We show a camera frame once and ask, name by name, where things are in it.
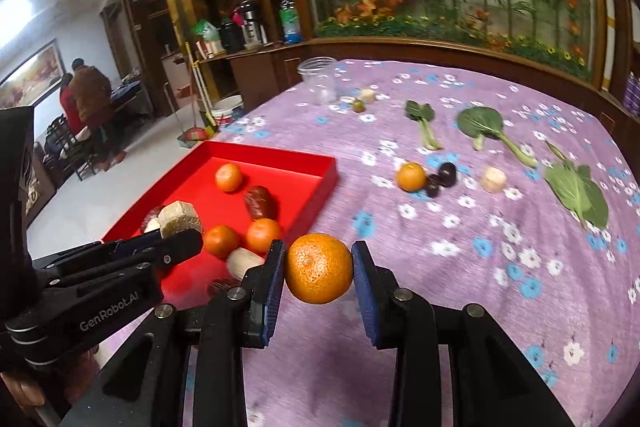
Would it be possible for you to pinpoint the red date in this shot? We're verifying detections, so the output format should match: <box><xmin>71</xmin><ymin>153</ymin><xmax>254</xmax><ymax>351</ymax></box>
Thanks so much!
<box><xmin>244</xmin><ymin>185</ymin><xmax>278</xmax><ymax>220</ymax></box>
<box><xmin>206</xmin><ymin>279</ymin><xmax>240</xmax><ymax>299</ymax></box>
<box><xmin>140</xmin><ymin>206</ymin><xmax>163</xmax><ymax>233</ymax></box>

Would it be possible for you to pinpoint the beige corn piece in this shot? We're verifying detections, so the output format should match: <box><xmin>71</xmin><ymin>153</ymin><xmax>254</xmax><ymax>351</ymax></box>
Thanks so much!
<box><xmin>227</xmin><ymin>247</ymin><xmax>265</xmax><ymax>281</ymax></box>
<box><xmin>480</xmin><ymin>166</ymin><xmax>508</xmax><ymax>194</ymax></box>
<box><xmin>157</xmin><ymin>200</ymin><xmax>203</xmax><ymax>239</ymax></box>
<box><xmin>144</xmin><ymin>218</ymin><xmax>160</xmax><ymax>233</ymax></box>

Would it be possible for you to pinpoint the orange tangerine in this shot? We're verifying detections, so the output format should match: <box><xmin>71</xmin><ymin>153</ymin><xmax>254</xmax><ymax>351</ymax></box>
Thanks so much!
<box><xmin>285</xmin><ymin>233</ymin><xmax>354</xmax><ymax>305</ymax></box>
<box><xmin>203</xmin><ymin>225</ymin><xmax>240</xmax><ymax>261</ymax></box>
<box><xmin>245</xmin><ymin>218</ymin><xmax>282</xmax><ymax>256</ymax></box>
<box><xmin>215</xmin><ymin>162</ymin><xmax>244</xmax><ymax>193</ymax></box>

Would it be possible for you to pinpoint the person's left hand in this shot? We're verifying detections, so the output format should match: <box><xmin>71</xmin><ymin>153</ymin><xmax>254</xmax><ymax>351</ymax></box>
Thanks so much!
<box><xmin>1</xmin><ymin>347</ymin><xmax>100</xmax><ymax>411</ymax></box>

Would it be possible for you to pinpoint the red tray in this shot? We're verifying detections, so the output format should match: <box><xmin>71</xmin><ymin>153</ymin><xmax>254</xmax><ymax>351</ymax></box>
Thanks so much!
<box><xmin>102</xmin><ymin>140</ymin><xmax>340</xmax><ymax>311</ymax></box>

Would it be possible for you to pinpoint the person in red jacket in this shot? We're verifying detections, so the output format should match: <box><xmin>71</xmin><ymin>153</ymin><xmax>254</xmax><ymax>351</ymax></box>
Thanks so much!
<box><xmin>58</xmin><ymin>72</ymin><xmax>86</xmax><ymax>135</ymax></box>

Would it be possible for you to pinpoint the broom with dustpan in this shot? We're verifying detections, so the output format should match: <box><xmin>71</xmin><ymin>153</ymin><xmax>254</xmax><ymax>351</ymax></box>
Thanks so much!
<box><xmin>179</xmin><ymin>41</ymin><xmax>219</xmax><ymax>148</ymax></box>

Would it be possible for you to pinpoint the person in brown jacket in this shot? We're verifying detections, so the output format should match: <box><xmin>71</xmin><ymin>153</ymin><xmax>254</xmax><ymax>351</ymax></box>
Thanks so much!
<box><xmin>70</xmin><ymin>57</ymin><xmax>126</xmax><ymax>171</ymax></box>

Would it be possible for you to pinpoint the white bucket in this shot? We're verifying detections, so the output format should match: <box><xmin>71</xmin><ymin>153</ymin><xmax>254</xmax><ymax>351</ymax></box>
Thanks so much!
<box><xmin>210</xmin><ymin>94</ymin><xmax>244</xmax><ymax>127</ymax></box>

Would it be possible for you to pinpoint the framed landscape painting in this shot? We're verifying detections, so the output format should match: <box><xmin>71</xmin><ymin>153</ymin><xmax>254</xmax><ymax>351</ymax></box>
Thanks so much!
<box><xmin>0</xmin><ymin>39</ymin><xmax>66</xmax><ymax>108</ymax></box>

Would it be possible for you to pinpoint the purple floral tablecloth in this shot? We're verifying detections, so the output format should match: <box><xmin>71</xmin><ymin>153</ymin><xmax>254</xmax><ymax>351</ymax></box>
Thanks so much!
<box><xmin>220</xmin><ymin>60</ymin><xmax>639</xmax><ymax>426</ymax></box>

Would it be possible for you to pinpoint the large green leaf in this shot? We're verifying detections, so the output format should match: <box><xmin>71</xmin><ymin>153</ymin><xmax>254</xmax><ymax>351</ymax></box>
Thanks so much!
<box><xmin>544</xmin><ymin>141</ymin><xmax>610</xmax><ymax>230</ymax></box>

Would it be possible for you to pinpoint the dark plum beside kumquat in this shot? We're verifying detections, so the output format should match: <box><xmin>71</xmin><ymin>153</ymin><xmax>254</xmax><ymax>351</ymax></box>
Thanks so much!
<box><xmin>424</xmin><ymin>174</ymin><xmax>440</xmax><ymax>198</ymax></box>

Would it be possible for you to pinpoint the dark plum back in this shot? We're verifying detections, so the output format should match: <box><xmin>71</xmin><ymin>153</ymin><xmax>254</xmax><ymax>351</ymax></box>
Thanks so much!
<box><xmin>437</xmin><ymin>161</ymin><xmax>458</xmax><ymax>187</ymax></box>

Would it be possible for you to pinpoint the small green roof birdhouse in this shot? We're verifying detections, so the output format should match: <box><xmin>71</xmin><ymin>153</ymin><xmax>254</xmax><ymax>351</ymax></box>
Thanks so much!
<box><xmin>193</xmin><ymin>20</ymin><xmax>226</xmax><ymax>58</ymax></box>

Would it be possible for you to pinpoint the small orange kumquat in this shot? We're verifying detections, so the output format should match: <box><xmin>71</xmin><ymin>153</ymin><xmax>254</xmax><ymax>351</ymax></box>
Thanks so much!
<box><xmin>396</xmin><ymin>161</ymin><xmax>427</xmax><ymax>193</ymax></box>

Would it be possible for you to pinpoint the steel thermos flask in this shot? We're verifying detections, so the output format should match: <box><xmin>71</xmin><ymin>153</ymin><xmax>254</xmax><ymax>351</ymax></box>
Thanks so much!
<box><xmin>234</xmin><ymin>0</ymin><xmax>267</xmax><ymax>50</ymax></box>

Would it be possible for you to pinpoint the clear plastic cup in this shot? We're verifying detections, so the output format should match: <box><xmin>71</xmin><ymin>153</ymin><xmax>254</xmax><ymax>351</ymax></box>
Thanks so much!
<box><xmin>297</xmin><ymin>56</ymin><xmax>336</xmax><ymax>104</ymax></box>

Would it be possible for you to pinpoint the bok choy middle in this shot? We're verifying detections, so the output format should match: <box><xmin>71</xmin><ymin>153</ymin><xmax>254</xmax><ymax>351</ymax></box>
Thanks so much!
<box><xmin>457</xmin><ymin>106</ymin><xmax>537</xmax><ymax>168</ymax></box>

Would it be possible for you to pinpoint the small beige piece by cup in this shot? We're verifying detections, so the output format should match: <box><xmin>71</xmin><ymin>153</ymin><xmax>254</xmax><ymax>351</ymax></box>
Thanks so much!
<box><xmin>359</xmin><ymin>89</ymin><xmax>376</xmax><ymax>104</ymax></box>

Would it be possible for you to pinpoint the small bok choy left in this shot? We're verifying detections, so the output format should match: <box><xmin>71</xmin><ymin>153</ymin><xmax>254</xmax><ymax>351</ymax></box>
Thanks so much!
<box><xmin>405</xmin><ymin>100</ymin><xmax>444</xmax><ymax>150</ymax></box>

